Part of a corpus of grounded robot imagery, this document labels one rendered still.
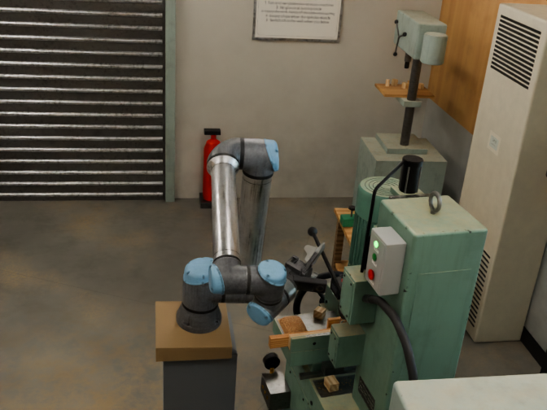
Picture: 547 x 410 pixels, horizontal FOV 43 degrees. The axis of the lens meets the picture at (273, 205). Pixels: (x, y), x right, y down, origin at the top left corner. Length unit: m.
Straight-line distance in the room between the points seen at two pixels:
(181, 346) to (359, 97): 3.04
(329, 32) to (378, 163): 1.14
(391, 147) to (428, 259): 2.83
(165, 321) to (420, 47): 2.36
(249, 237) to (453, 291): 0.97
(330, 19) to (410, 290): 3.46
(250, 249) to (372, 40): 2.88
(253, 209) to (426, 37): 2.04
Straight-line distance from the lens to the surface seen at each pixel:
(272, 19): 5.07
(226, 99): 5.19
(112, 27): 4.99
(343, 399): 2.37
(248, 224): 2.64
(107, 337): 3.95
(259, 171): 2.51
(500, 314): 4.13
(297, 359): 2.39
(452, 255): 1.91
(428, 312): 1.98
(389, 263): 1.87
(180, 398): 3.03
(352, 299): 2.04
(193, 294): 2.81
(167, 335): 2.89
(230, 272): 2.10
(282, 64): 5.17
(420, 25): 4.37
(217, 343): 2.86
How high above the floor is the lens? 2.34
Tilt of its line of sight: 26 degrees down
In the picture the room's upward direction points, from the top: 4 degrees clockwise
